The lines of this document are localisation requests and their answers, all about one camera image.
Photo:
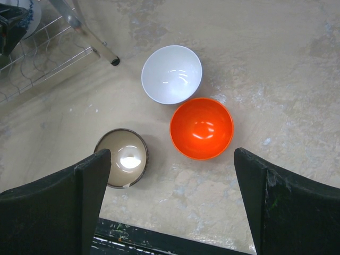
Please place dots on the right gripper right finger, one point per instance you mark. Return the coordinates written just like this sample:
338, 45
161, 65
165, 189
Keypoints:
287, 213

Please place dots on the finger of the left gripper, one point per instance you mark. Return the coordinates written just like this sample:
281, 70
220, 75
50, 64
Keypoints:
11, 32

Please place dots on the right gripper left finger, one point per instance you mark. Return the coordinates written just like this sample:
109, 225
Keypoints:
56, 214

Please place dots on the blue floral ceramic bowl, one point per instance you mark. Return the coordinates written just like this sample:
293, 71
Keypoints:
32, 21

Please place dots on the orange plastic bowl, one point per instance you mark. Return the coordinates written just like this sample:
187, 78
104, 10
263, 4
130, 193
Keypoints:
201, 128

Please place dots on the brown rimmed beige bowl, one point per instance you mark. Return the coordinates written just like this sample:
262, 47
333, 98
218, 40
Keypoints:
129, 157

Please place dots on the white bowl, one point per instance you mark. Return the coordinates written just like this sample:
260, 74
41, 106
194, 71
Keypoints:
172, 74

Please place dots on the steel wire dish rack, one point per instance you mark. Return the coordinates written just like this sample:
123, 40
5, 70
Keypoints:
61, 46

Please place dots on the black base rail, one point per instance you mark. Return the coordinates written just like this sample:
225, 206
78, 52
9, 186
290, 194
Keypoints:
117, 238

